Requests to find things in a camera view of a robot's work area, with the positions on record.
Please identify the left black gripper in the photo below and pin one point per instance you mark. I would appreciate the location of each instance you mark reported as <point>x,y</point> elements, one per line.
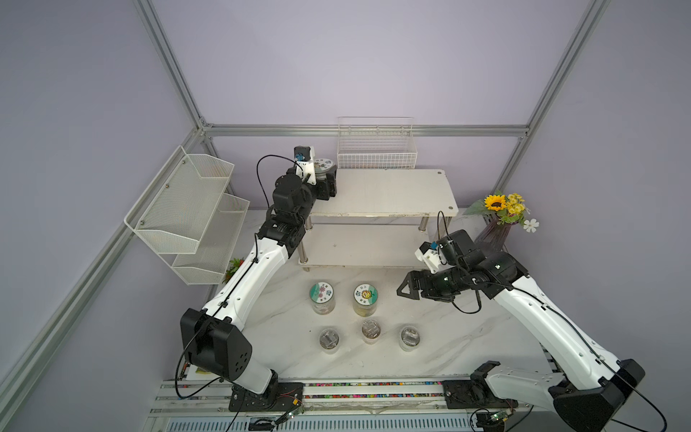
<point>327,188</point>

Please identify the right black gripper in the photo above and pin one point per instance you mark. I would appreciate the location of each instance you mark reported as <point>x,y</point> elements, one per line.
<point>415,278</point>

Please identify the seed jar purple flower lid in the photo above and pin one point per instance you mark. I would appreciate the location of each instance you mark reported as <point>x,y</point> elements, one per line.
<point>322,297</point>

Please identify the seed jar green plant lid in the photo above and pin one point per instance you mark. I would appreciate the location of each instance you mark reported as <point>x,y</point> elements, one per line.
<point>324,167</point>

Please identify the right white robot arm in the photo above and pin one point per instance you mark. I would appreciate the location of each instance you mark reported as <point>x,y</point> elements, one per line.
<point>593,383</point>

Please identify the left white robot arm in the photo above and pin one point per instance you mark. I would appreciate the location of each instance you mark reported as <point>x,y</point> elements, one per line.
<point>213,337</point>

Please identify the seed jar sunflower lid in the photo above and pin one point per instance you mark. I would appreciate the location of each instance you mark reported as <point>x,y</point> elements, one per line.
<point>365,300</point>

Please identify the white two-tier shelf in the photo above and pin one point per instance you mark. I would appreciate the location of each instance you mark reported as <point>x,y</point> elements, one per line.
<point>378,219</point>

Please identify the small clear jar right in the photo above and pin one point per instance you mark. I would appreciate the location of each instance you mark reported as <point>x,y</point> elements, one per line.
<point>409,338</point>

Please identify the small clear jar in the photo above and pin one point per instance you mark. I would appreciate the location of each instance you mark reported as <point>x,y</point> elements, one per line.
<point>370,331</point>
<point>329,341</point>
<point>409,338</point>

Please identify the small clear jar middle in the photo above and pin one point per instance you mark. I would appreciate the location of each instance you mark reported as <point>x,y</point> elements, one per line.
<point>370,331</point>

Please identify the small clear jar left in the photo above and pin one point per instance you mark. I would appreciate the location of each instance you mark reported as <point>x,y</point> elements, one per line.
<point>329,341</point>

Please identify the sunflower bouquet in dark vase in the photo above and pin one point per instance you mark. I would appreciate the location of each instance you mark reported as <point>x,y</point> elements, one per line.
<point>501,212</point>

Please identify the small red flower pot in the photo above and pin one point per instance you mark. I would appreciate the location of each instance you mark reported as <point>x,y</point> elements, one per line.
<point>233,267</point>

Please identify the white wire basket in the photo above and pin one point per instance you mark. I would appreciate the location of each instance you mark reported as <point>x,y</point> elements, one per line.
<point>376,143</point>

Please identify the white mesh wall rack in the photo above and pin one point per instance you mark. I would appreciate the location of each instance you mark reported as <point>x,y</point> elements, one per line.
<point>188,217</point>

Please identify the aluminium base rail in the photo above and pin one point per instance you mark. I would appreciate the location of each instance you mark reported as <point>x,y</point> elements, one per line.
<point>415,404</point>

